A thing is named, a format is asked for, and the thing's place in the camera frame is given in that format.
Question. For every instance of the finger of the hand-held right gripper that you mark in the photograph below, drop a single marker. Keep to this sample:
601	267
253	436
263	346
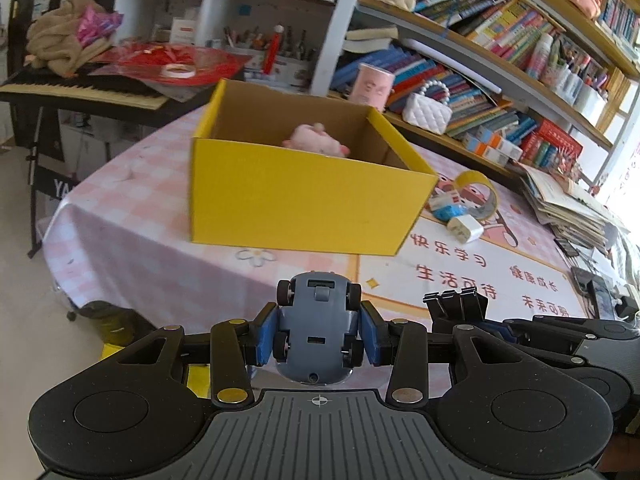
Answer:
457	310

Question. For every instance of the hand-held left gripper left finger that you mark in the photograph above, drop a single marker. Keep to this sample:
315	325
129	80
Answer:
267	335

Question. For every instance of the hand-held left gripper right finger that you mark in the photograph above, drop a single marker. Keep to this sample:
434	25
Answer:
370	335

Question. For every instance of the grey-blue toy car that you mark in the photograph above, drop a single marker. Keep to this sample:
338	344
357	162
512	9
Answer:
315	320

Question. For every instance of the yellow cardboard box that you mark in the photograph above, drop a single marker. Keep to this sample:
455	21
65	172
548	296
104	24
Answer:
300	210

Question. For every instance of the pink pig plush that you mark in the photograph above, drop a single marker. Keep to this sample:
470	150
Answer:
315	140

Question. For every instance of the white charger plug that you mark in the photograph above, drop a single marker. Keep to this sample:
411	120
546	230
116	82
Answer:
465	230

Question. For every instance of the black phone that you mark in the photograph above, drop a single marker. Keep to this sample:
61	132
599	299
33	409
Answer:
592	290

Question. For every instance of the yellowish tape roll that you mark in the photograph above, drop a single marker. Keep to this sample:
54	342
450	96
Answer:
482	182

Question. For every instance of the stack of papers and notebooks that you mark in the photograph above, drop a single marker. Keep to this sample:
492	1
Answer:
570	210

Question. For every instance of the pink checkered tablecloth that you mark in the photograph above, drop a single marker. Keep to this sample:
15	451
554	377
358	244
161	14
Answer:
150	240

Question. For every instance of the black trash bag bin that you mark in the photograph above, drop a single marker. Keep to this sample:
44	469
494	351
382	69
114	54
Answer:
115	320

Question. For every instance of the orange and white boxes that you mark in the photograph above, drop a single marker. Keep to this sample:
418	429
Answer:
492	147

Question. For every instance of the red dictionaries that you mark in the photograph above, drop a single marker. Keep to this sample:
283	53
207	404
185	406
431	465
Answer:
550	145

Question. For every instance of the white quilted handbag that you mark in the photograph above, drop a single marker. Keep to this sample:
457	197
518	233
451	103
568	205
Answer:
425	112

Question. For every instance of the row of blue books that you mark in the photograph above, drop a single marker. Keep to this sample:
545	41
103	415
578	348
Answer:
450	90

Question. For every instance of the pink cylinder can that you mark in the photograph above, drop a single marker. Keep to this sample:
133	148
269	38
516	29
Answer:
372	87

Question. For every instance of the white pen cups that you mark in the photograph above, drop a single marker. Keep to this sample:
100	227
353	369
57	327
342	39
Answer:
575	80

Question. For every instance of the white pen holder box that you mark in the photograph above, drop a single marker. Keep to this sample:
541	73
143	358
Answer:
292	67

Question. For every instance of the black keyboard stand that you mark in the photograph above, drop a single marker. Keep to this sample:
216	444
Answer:
42	180

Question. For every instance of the red plastic wrap with tape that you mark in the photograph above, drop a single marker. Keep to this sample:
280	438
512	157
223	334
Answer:
210	62

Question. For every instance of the white and red tape roll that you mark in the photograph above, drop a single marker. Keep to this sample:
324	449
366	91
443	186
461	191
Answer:
178	70

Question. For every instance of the red tassel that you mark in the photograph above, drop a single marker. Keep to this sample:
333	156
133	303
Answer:
272	52

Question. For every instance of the row of colourful books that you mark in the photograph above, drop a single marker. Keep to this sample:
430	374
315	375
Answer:
490	20

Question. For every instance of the wooden bookshelf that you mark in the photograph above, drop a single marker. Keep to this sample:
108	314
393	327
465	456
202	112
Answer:
340	25

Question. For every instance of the black keyboard piano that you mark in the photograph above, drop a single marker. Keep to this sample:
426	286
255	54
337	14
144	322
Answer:
75	90

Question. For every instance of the white shelf unit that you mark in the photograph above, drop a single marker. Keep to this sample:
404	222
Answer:
200	15

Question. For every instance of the pink foil wrapper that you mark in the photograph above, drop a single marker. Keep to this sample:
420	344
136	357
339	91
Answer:
97	25

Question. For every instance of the beige cloth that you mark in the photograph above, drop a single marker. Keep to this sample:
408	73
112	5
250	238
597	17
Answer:
55	40

